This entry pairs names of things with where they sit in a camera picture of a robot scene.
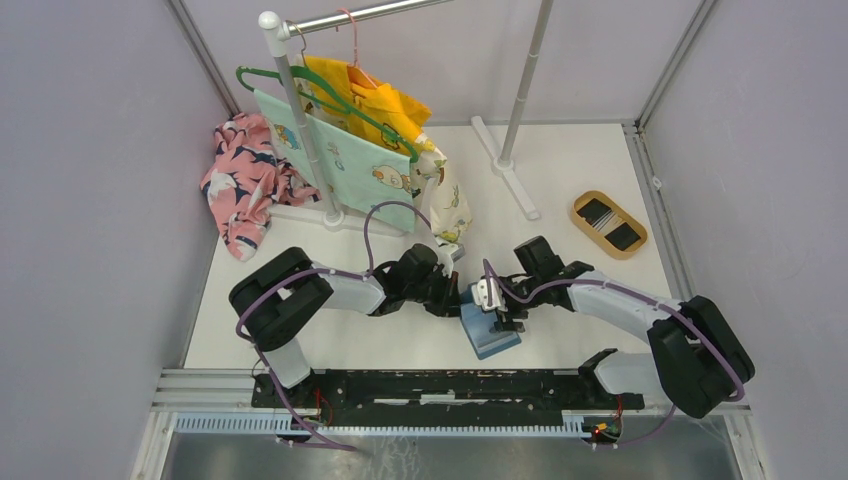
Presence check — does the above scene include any black VIP card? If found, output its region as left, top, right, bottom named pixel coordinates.
left=577, top=198, right=612, bottom=228

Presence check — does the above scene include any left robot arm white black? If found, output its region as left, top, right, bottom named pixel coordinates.
left=228, top=243, right=460, bottom=408

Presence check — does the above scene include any cream printed garment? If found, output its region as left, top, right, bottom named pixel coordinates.
left=410, top=133, right=473, bottom=244

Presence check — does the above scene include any yellow garment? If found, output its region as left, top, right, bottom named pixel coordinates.
left=306, top=56, right=435, bottom=154

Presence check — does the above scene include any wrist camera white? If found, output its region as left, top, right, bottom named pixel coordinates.
left=470, top=278, right=506, bottom=311
left=436, top=238, right=465, bottom=277

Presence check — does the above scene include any pink patterned garment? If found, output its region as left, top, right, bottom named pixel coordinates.
left=200, top=113, right=320, bottom=262

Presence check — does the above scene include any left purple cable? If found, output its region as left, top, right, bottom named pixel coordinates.
left=235, top=201, right=439, bottom=453

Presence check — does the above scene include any white metal clothes rack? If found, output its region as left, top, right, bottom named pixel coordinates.
left=258, top=0, right=553, bottom=231

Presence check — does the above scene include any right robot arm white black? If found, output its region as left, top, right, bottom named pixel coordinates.
left=470, top=236, right=755, bottom=418

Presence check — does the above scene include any mint green printed cloth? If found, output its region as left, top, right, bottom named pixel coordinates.
left=254, top=89, right=413, bottom=213

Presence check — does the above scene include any blue leather card holder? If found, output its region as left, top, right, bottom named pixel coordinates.
left=460, top=284, right=521, bottom=360

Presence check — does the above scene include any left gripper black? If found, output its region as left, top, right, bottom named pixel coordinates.
left=405, top=267, right=467, bottom=319

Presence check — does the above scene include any white slotted cable duct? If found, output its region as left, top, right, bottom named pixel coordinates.
left=173, top=411, right=593, bottom=440

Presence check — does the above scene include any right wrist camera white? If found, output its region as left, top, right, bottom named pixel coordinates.
left=470, top=278, right=506, bottom=311

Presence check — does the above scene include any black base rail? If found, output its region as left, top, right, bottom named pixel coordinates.
left=285, top=369, right=645, bottom=427

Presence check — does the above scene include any pink clothes hanger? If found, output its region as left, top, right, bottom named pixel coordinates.
left=337, top=8, right=378, bottom=89

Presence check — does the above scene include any black card in tray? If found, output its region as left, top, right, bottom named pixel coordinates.
left=605, top=223, right=642, bottom=251

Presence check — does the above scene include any green clothes hanger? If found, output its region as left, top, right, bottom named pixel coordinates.
left=235, top=64, right=421, bottom=164

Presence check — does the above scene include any tan oval card tray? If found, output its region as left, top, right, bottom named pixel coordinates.
left=569, top=190, right=649, bottom=260

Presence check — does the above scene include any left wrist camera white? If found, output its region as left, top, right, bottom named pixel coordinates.
left=436, top=238, right=465, bottom=277

